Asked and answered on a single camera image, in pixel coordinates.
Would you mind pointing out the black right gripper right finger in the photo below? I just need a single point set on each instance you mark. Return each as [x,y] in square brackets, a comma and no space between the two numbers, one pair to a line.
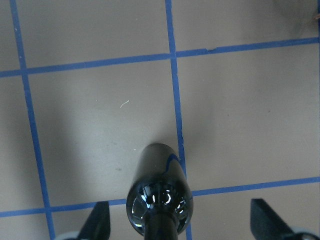
[266,224]

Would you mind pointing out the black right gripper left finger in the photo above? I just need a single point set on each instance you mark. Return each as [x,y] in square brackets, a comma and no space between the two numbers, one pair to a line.
[98,223]

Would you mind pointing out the dark glass wine bottle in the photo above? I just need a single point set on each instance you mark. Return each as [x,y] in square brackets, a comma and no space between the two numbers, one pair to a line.
[159,204]

